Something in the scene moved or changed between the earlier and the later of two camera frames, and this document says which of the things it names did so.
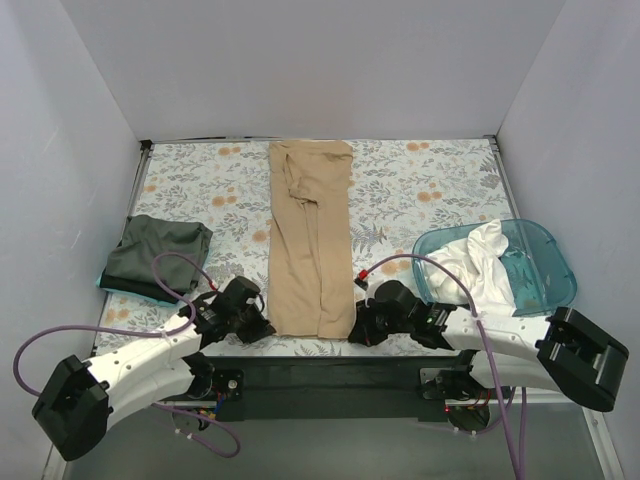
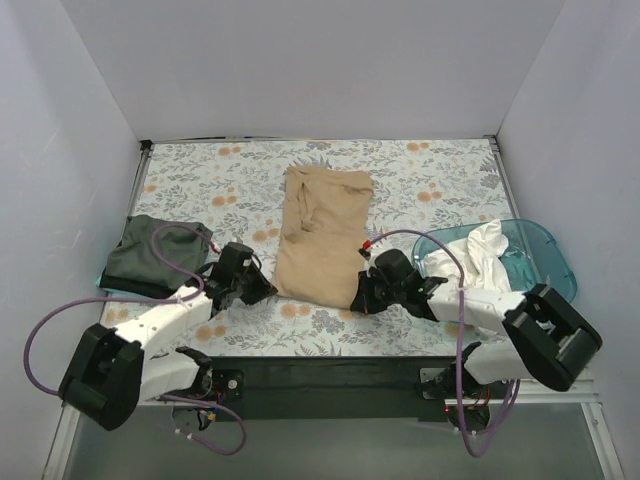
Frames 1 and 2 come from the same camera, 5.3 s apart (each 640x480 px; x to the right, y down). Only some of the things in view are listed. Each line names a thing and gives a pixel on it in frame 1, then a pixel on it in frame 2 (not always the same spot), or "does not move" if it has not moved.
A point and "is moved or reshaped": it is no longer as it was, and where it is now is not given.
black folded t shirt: [137, 285] does not move
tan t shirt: [311, 288] is moved or reshaped
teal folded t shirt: [132, 295] does not move
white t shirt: [477, 258] does not move
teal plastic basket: [539, 272] does not move
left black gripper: [255, 326] to [253, 286]
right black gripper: [365, 326] to [373, 291]
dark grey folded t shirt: [144, 236] does not move
